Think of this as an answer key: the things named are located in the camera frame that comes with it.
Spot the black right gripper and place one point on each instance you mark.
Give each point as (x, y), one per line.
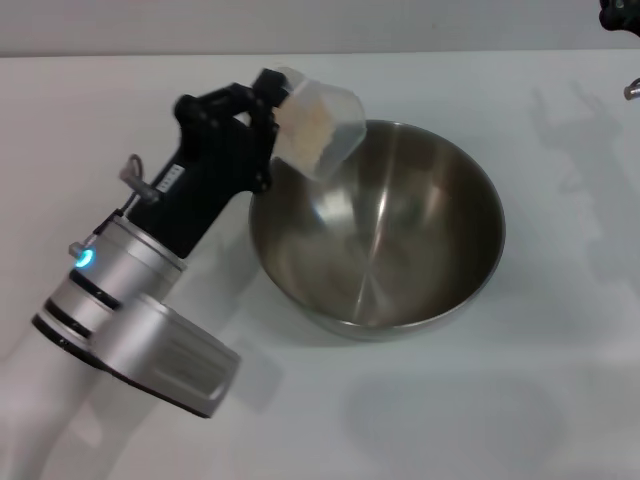
(625, 17)

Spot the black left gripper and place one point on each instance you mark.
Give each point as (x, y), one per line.
(200, 185)

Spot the rice grains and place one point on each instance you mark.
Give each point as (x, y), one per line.
(307, 135)

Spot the stainless steel mixing bowl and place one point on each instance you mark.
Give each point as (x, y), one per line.
(390, 240)

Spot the clear plastic measuring cup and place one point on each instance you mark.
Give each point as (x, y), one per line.
(340, 120)

